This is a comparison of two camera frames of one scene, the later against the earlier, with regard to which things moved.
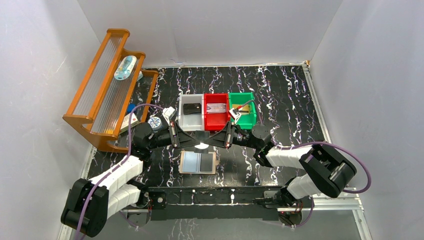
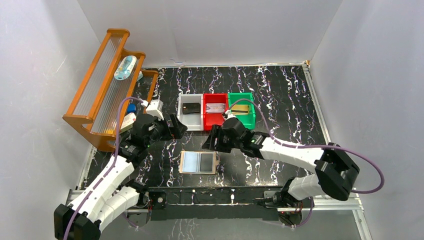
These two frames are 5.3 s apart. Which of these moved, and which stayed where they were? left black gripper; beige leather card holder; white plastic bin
Moved: left black gripper
Stayed: white plastic bin; beige leather card holder
